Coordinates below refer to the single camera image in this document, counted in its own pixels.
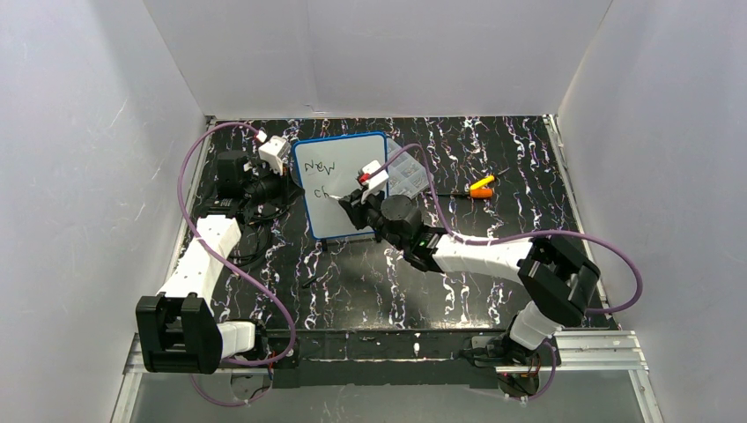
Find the blue framed whiteboard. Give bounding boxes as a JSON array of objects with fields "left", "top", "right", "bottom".
[{"left": 291, "top": 131, "right": 388, "bottom": 240}]

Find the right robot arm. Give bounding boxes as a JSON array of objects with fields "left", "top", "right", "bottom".
[{"left": 337, "top": 189, "right": 601, "bottom": 357}]

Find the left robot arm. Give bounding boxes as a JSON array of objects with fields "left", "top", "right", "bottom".
[{"left": 136, "top": 151, "right": 302, "bottom": 375}]

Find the whiteboard metal stand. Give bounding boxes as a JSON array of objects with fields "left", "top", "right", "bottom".
[{"left": 317, "top": 232, "right": 383, "bottom": 252}]

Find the clear plastic screw box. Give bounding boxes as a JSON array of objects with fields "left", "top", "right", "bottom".
[{"left": 386, "top": 152, "right": 428, "bottom": 199}]

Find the black marker cap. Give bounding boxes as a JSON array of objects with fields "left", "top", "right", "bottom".
[{"left": 300, "top": 278, "right": 319, "bottom": 289}]

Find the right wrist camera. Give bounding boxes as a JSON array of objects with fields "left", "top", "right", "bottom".
[{"left": 357, "top": 160, "right": 388, "bottom": 203}]

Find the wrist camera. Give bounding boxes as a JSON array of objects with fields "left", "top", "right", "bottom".
[
  {"left": 357, "top": 160, "right": 388, "bottom": 203},
  {"left": 255, "top": 130, "right": 291, "bottom": 176}
]

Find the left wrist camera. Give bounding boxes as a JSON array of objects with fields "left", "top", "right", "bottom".
[{"left": 255, "top": 130, "right": 291, "bottom": 176}]

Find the black coiled cable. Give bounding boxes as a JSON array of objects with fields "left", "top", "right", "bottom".
[{"left": 230, "top": 216, "right": 276, "bottom": 270}]

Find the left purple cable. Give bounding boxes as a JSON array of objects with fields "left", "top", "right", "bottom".
[{"left": 177, "top": 122, "right": 298, "bottom": 408}]

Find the yellow handled screwdriver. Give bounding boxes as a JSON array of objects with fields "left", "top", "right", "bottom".
[{"left": 470, "top": 168, "right": 508, "bottom": 190}]

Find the orange handled screwdriver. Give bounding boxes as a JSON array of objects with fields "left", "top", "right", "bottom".
[{"left": 437, "top": 188, "right": 494, "bottom": 200}]

